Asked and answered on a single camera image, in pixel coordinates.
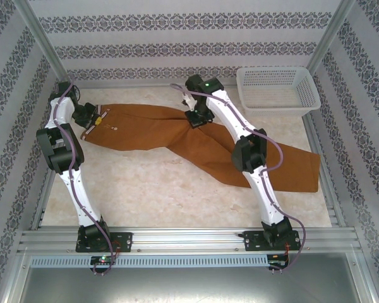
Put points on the brown long pants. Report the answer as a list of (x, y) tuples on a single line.
[(151, 129)]

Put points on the aluminium table side rail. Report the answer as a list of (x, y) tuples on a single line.
[(42, 205), (331, 195)]

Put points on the white plastic mesh basket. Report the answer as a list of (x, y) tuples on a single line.
[(249, 109)]

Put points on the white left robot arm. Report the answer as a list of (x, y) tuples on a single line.
[(82, 195)]

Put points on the aluminium frame post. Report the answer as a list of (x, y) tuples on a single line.
[(331, 34), (41, 34)]

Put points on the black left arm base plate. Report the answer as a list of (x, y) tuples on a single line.
[(123, 241)]

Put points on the metal base panel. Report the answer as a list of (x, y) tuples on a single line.
[(189, 287)]

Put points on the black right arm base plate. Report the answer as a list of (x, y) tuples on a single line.
[(252, 241)]

